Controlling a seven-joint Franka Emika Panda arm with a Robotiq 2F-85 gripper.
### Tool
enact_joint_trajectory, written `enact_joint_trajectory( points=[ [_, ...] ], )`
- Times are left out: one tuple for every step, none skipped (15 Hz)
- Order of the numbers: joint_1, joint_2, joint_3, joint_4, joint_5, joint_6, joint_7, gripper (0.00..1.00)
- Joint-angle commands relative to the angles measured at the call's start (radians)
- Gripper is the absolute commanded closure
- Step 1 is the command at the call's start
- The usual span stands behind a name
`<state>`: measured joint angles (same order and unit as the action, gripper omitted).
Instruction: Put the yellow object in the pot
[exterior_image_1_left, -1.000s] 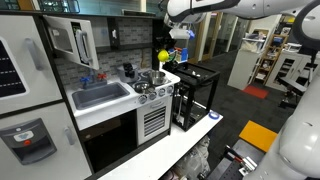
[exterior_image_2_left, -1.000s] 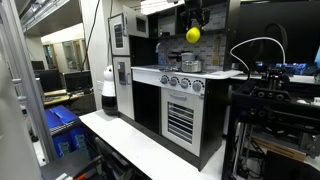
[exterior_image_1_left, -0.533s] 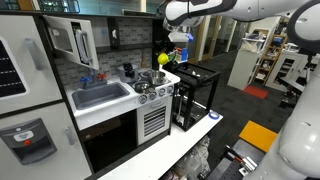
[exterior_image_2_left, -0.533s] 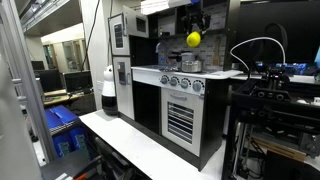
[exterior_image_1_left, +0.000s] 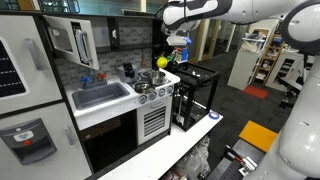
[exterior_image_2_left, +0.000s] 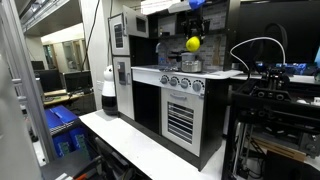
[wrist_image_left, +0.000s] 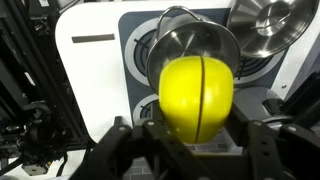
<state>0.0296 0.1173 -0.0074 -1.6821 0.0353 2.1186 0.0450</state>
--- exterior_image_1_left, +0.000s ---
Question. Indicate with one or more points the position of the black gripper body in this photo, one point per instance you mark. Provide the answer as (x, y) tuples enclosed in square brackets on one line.
[(173, 50)]

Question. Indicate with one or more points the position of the yellow toy fruit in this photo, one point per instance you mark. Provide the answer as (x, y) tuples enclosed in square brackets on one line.
[(162, 62)]

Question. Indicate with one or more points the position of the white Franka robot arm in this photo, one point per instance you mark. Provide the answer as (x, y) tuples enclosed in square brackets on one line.
[(260, 10)]

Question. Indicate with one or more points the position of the steel pot lid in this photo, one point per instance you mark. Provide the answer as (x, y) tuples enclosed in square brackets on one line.
[(143, 87)]

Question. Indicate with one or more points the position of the grey stove knob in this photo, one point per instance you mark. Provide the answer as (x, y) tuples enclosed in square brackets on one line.
[(152, 95), (170, 89), (142, 99), (161, 92)]

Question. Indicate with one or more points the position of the grey toy coffee maker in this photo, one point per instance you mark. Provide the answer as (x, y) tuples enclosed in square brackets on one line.
[(121, 75)]

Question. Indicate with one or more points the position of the white toy phone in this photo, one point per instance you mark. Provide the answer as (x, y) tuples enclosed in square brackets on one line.
[(114, 34)]

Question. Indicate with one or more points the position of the blue tape roll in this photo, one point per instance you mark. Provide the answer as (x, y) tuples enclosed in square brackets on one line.
[(209, 115)]

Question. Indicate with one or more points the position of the plain white cabinet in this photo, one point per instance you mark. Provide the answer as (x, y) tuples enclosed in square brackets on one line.
[(243, 70)]

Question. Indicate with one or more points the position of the grey toy faucet spout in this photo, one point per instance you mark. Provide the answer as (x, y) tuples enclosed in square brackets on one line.
[(92, 78)]

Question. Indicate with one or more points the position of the grey toy sink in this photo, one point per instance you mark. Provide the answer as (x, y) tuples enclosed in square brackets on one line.
[(100, 96)]

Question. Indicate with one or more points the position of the white black toy kitchen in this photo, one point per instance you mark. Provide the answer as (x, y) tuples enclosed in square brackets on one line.
[(110, 110)]

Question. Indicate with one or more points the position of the white oven door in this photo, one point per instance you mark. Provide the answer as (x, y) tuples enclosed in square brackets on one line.
[(140, 133)]

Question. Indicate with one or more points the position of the red floor mat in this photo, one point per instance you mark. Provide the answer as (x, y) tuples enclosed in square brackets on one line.
[(255, 92)]

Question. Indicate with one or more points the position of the white microwave door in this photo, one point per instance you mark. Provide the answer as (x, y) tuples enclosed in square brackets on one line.
[(71, 58)]

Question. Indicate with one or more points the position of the wooden open shelf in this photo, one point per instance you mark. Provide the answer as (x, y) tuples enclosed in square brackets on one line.
[(270, 46)]

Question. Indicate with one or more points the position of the clear plastic bag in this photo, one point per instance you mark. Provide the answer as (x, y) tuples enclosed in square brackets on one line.
[(193, 160)]

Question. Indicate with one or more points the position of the white cabinet with openings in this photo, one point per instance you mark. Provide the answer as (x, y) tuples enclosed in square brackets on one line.
[(276, 78)]

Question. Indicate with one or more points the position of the yellow floor mat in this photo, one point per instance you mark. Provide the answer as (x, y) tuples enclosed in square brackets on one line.
[(255, 135)]

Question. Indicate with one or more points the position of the black bench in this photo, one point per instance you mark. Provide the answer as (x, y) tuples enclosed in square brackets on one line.
[(288, 85)]

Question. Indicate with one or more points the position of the dark robot mounting plate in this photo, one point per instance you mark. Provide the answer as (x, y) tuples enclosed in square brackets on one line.
[(226, 170)]

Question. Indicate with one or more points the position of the white fridge door with window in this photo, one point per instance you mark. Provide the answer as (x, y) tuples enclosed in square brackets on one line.
[(40, 86)]

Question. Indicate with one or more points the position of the white fridge door with dispenser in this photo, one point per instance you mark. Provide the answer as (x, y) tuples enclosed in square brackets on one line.
[(66, 160)]

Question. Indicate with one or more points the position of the black metal frame rack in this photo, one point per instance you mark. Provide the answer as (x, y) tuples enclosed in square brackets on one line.
[(196, 76)]

